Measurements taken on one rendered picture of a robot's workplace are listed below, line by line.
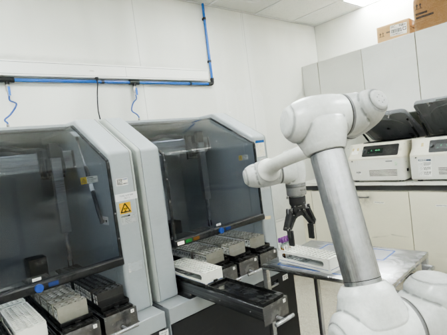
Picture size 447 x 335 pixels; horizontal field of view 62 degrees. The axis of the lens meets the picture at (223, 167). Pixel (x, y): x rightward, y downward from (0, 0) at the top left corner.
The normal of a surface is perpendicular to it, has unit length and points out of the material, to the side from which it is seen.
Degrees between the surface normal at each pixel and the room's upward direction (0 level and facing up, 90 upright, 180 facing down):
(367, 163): 90
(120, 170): 90
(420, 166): 90
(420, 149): 59
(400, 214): 90
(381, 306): 70
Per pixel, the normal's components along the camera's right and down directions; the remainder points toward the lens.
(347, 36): -0.75, 0.13
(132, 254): 0.65, -0.04
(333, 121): 0.26, -0.18
